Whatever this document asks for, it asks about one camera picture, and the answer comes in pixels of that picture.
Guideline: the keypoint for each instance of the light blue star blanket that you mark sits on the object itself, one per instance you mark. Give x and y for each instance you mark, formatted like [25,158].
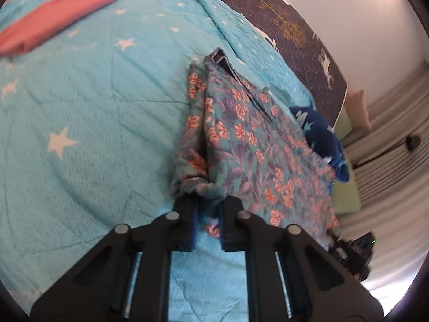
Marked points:
[83,107]

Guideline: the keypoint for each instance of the beige pleated curtain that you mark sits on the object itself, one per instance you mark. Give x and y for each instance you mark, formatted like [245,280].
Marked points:
[395,187]

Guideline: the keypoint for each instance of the green pillow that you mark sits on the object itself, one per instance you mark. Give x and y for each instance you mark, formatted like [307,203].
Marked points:
[347,194]
[343,125]

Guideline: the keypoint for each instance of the navy blue fleece garment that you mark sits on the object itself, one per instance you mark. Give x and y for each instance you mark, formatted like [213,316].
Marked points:
[321,134]

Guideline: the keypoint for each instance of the coral folded cloth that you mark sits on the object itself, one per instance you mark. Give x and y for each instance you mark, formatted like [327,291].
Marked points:
[60,13]

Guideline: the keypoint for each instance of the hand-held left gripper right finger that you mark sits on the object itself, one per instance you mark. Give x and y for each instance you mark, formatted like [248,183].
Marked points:
[222,231]

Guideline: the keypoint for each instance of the black floor lamp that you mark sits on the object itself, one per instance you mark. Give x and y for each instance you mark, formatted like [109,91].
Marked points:
[414,142]

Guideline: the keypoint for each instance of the dark deer print mattress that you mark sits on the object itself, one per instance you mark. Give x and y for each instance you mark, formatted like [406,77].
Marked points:
[301,40]

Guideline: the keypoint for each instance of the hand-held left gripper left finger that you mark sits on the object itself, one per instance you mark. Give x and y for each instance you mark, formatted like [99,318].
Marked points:
[193,231]

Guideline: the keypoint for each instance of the pink pillow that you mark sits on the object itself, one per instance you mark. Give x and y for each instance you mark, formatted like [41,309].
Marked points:
[358,110]

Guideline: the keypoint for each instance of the floral long-sleeved shirt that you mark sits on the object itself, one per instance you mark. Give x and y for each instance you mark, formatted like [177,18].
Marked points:
[254,154]

